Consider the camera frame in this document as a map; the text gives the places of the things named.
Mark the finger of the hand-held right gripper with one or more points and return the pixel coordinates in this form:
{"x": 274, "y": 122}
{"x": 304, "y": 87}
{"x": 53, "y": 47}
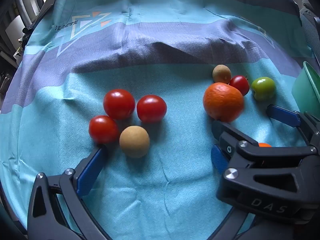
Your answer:
{"x": 250, "y": 152}
{"x": 283, "y": 116}

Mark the green plastic bowl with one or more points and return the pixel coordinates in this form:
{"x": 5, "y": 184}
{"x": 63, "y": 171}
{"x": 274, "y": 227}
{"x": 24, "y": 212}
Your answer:
{"x": 303, "y": 90}

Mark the orange tangerine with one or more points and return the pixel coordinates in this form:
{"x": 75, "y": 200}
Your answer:
{"x": 265, "y": 144}
{"x": 222, "y": 102}

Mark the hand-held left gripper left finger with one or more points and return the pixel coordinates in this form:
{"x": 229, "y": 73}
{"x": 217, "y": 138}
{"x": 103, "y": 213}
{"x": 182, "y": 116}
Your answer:
{"x": 88, "y": 170}

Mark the olive brown round fruit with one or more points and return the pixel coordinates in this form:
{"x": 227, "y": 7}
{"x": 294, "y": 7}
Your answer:
{"x": 221, "y": 74}

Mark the small red stemmed tomato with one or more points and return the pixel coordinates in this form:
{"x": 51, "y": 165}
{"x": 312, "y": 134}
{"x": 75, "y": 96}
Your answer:
{"x": 240, "y": 84}

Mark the teal purple printed blanket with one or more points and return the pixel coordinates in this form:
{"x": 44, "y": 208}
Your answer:
{"x": 175, "y": 155}

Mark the tan round fruit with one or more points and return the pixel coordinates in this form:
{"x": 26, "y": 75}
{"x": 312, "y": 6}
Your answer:
{"x": 134, "y": 141}

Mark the green round fruit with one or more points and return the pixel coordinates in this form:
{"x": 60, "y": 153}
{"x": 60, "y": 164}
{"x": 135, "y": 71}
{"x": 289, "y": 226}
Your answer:
{"x": 263, "y": 88}

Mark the grey mesh cushion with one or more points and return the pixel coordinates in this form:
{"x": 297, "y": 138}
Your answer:
{"x": 311, "y": 30}

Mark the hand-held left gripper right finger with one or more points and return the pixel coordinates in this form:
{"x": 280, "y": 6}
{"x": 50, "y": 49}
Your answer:
{"x": 218, "y": 158}

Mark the red cherry tomato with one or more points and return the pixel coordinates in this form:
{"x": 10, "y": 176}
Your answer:
{"x": 103, "y": 129}
{"x": 151, "y": 108}
{"x": 119, "y": 104}

